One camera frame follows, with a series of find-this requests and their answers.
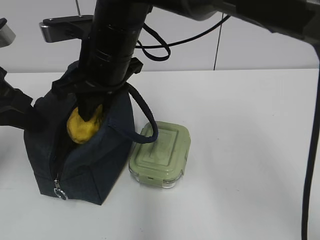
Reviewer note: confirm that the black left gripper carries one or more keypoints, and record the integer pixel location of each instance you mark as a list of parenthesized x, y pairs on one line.
[(16, 109)]

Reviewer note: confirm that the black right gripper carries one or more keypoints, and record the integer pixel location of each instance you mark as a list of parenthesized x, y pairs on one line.
[(88, 85)]

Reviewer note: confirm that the yellow pear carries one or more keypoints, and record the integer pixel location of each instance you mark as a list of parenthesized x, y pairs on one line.
[(81, 131)]

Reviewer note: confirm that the dark navy lunch bag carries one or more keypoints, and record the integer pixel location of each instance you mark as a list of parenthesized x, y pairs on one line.
[(87, 172)]

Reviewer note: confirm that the green lid glass container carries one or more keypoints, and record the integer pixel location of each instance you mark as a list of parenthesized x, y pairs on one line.
[(161, 163)]

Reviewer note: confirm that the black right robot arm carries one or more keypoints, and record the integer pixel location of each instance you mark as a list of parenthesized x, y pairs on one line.
[(106, 59)]

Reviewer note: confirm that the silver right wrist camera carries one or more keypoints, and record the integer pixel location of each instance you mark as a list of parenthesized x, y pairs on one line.
[(61, 29)]

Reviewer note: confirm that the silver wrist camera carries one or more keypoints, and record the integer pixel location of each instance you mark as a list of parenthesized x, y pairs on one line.
[(61, 29), (7, 36)]

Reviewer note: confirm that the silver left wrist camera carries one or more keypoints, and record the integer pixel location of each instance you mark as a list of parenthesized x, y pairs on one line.
[(7, 36)]

